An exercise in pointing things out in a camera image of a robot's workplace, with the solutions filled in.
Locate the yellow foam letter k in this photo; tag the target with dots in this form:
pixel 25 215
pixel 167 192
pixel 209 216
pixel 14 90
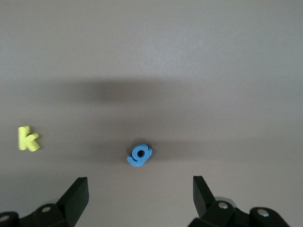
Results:
pixel 24 139

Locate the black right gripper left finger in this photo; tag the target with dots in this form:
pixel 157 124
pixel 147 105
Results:
pixel 71 203

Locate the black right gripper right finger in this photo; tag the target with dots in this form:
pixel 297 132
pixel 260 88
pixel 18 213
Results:
pixel 204 202

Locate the brown table mat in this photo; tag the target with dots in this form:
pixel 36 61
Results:
pixel 165 47

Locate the blue foam letter g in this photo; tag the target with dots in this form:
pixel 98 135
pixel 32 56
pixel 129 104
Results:
pixel 135 159

